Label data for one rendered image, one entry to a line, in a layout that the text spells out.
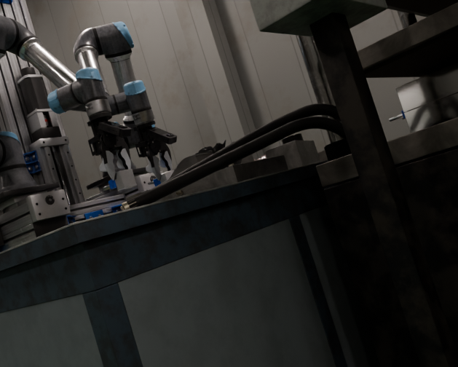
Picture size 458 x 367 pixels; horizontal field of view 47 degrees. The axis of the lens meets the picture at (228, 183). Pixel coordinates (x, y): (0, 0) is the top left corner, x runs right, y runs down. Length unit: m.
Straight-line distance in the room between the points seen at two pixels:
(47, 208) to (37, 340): 0.78
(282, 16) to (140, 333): 0.67
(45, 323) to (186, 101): 4.02
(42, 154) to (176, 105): 2.97
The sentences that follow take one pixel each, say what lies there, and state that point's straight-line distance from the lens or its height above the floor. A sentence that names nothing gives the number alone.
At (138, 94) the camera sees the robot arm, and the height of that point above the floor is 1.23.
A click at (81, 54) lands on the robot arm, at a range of 2.28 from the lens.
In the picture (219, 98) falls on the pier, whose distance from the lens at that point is 4.56.
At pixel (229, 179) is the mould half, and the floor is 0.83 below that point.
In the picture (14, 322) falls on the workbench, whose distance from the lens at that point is 1.32.
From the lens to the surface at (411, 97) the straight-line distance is 1.81.
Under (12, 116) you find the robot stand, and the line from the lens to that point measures 2.39.
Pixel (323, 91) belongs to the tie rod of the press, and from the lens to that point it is 1.46.
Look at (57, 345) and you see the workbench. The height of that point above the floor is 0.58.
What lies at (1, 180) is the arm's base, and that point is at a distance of 2.09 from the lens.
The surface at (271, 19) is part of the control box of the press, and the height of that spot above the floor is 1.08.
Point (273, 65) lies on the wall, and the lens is 4.45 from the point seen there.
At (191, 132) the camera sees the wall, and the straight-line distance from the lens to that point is 5.03.
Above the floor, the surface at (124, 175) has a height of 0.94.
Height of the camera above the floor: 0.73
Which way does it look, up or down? 3 degrees up
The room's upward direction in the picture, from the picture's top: 17 degrees counter-clockwise
